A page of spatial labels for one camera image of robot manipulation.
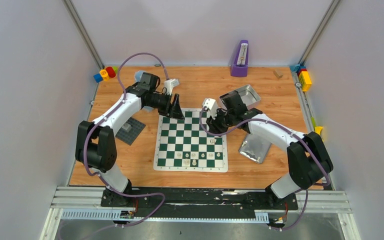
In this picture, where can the small wooden block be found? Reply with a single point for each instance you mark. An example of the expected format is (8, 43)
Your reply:
(278, 73)

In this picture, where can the metal tin with black pieces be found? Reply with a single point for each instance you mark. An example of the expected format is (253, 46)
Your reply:
(247, 94)

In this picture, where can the translucent blue metronome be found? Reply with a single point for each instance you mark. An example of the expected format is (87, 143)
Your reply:
(138, 75)

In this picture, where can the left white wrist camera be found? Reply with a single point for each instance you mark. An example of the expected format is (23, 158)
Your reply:
(170, 84)

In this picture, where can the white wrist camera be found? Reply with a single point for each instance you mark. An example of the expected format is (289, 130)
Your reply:
(170, 84)
(210, 105)

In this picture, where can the metal tin with white pieces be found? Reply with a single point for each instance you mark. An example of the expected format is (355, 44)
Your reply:
(255, 148)

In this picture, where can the colourful block stack right corner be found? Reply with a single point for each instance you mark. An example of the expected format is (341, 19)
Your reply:
(303, 76)

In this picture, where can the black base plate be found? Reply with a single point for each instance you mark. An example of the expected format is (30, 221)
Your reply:
(201, 203)

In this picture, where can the grey lego baseplate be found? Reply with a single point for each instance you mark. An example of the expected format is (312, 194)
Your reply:
(130, 131)

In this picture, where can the green white chess mat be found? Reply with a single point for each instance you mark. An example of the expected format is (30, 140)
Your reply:
(186, 136)

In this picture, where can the colourful toy blocks left corner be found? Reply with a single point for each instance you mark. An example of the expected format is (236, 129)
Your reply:
(106, 74)

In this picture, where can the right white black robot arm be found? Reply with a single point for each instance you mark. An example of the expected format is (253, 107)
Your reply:
(307, 156)

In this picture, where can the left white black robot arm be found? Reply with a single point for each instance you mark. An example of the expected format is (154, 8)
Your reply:
(96, 140)

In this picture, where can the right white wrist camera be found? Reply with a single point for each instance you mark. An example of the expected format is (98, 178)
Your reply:
(210, 105)

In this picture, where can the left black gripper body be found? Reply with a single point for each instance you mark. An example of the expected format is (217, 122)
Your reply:
(172, 106)

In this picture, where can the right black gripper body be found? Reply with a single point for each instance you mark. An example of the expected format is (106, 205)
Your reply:
(221, 122)

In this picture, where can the yellow green toy piece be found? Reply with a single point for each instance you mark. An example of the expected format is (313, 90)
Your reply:
(317, 128)

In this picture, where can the purple metronome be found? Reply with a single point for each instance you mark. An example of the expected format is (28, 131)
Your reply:
(239, 60)

